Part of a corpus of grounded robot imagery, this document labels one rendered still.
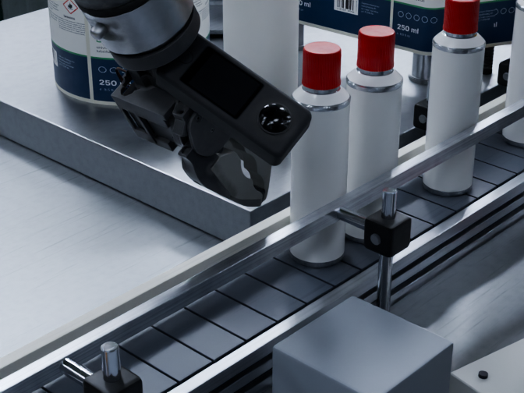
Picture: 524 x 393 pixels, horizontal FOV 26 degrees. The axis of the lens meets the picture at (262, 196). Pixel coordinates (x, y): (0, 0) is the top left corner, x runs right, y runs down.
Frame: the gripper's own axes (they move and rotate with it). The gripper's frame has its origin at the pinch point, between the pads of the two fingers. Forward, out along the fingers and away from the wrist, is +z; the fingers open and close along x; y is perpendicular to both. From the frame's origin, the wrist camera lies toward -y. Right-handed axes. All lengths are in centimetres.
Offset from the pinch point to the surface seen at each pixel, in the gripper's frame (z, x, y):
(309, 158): 1.5, -5.7, -0.4
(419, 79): 32, -38, 18
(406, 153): 18.1, -19.2, 3.2
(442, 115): 13.2, -21.9, -0.8
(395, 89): 1.9, -15.6, -2.9
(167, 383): 0.7, 17.8, -3.7
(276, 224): 8.1, -1.6, 3.2
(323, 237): 8.7, -2.6, -1.6
